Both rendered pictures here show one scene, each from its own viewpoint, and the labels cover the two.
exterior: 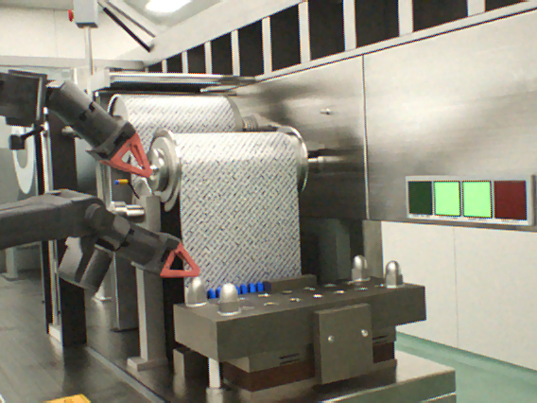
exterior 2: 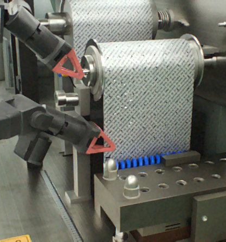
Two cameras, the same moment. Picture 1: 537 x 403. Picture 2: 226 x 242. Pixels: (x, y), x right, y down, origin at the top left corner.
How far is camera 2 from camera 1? 0.32 m
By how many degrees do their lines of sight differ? 18
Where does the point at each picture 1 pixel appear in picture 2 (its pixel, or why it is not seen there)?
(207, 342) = (113, 215)
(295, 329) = (178, 209)
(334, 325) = (208, 208)
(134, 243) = (67, 132)
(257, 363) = (148, 230)
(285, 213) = (183, 105)
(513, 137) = not seen: outside the picture
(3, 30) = not seen: outside the picture
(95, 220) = (37, 124)
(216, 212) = (130, 106)
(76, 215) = (22, 121)
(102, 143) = (46, 56)
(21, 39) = not seen: outside the picture
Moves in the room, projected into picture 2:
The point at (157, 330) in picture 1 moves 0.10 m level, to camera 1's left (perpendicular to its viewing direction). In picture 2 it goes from (85, 177) to (48, 175)
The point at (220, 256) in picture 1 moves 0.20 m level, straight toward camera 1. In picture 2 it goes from (131, 136) to (126, 172)
